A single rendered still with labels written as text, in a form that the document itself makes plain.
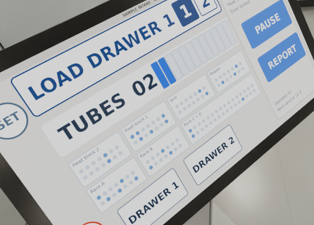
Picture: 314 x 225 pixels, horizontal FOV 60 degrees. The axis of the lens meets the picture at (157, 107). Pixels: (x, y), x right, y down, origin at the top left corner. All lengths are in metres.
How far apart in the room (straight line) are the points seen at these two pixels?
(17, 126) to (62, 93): 0.06
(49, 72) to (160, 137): 0.16
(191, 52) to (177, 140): 0.13
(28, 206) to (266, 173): 1.34
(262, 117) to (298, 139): 1.27
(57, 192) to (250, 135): 0.29
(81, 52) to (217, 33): 0.20
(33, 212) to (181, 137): 0.20
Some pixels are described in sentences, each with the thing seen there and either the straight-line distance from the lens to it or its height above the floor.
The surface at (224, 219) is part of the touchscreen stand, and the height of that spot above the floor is 0.03.
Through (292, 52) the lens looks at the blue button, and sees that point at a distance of 0.52.
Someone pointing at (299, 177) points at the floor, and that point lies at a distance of 1.60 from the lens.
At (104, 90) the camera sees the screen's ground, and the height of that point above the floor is 1.13.
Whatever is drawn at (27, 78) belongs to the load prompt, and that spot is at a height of 1.17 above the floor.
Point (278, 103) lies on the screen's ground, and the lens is 0.49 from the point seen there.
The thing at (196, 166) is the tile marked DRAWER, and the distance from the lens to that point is 0.40.
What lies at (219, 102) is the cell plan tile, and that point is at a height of 1.05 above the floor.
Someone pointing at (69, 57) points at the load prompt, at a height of 1.17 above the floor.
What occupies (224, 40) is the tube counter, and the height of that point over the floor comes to 1.11.
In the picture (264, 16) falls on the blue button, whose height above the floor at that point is 1.11.
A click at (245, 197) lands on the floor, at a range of 1.49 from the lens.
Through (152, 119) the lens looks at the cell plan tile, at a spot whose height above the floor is 1.08.
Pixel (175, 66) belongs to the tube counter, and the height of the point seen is 1.11.
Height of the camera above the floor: 1.36
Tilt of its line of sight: 48 degrees down
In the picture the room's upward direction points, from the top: 12 degrees counter-clockwise
